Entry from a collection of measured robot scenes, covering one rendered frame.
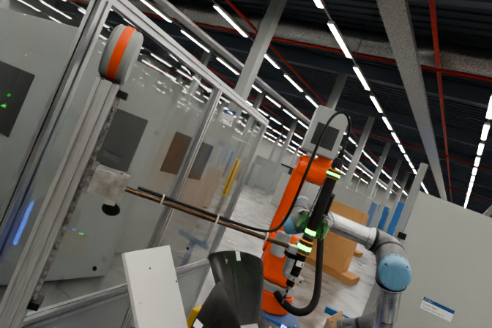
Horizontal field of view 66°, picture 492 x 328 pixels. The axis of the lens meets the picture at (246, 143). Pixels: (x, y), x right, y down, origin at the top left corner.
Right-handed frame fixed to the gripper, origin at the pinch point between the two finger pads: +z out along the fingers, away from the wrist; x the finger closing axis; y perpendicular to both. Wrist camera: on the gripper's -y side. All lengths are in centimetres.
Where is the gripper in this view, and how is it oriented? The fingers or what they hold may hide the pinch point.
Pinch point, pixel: (314, 217)
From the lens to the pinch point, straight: 121.2
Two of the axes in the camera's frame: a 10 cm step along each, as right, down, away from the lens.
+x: -8.7, -3.4, 3.5
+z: -3.1, -1.6, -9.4
